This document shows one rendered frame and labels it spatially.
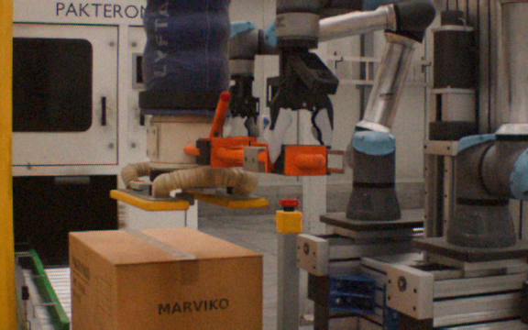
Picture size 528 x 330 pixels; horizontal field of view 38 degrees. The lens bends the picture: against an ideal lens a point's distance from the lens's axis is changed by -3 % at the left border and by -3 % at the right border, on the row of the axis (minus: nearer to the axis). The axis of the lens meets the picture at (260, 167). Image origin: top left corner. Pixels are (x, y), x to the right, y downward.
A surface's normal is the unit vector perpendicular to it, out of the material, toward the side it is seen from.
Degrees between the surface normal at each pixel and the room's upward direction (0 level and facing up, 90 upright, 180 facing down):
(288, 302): 90
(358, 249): 90
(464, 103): 90
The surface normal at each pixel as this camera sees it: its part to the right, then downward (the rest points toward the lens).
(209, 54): 0.60, -0.23
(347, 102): 0.34, 0.05
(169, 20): -0.31, -0.30
